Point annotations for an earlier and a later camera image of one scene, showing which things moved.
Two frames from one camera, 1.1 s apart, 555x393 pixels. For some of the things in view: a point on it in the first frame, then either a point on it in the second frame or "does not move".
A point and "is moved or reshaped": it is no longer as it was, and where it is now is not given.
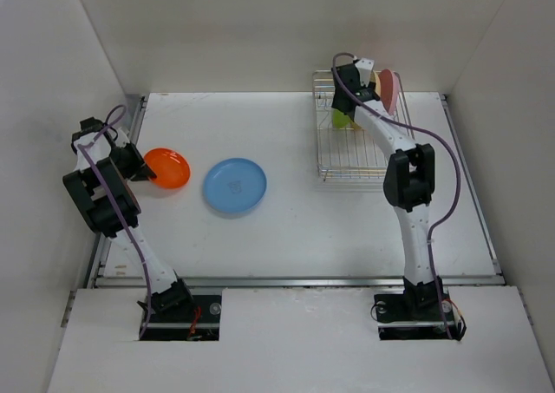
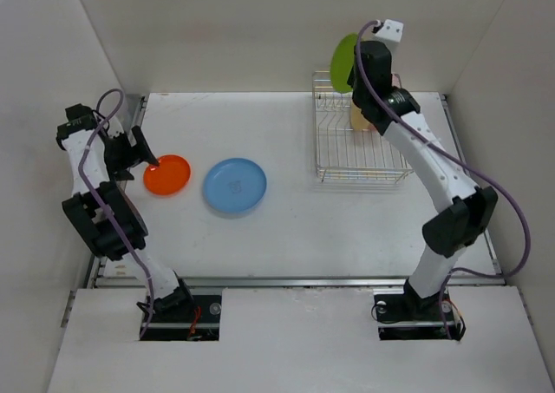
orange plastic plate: x=172 y=169 is moved or reshaped
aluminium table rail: x=142 y=281 does not move
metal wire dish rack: x=345 y=153 does not move
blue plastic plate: x=234 y=185 does not move
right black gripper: x=370 y=85 → x=350 y=80
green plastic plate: x=339 y=120 → x=342 y=62
